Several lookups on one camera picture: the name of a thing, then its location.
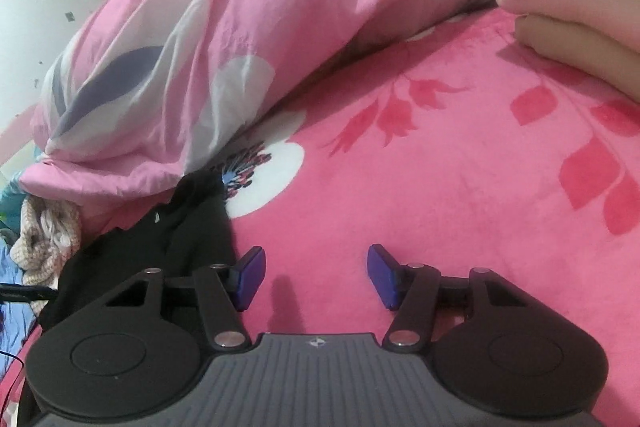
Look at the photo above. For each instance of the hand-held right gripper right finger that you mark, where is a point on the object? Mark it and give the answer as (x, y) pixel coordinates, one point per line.
(381, 274)

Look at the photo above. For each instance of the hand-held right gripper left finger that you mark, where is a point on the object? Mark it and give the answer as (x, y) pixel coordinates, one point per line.
(250, 279)

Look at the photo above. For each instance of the black printed t-shirt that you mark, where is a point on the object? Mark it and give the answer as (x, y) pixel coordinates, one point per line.
(150, 247)

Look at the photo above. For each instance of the pink fleece leaf-print blanket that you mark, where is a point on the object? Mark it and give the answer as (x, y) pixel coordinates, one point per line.
(425, 157)

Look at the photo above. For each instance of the beige knit sweater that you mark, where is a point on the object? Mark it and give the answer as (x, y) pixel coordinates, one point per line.
(45, 237)

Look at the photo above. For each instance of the light blue cloth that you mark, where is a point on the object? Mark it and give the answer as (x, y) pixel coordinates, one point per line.
(15, 322)

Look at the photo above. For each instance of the pink floral duvet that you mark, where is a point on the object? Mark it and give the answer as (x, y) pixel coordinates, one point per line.
(225, 32)

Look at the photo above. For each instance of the teal striped cloth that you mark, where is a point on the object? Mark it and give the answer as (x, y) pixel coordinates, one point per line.
(10, 202)

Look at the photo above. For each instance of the beige folded garment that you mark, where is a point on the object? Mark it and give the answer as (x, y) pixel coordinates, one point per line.
(590, 47)

